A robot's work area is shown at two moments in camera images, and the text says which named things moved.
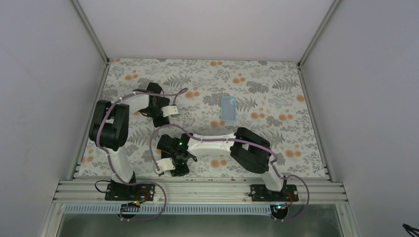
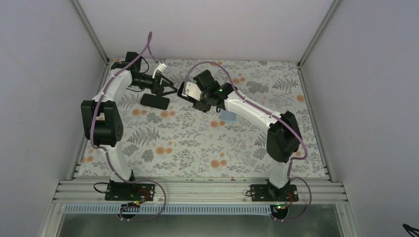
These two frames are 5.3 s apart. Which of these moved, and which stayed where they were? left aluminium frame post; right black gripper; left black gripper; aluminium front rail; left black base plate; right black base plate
Moved: right black gripper; left black gripper
Stayed: right black base plate; aluminium front rail; left black base plate; left aluminium frame post
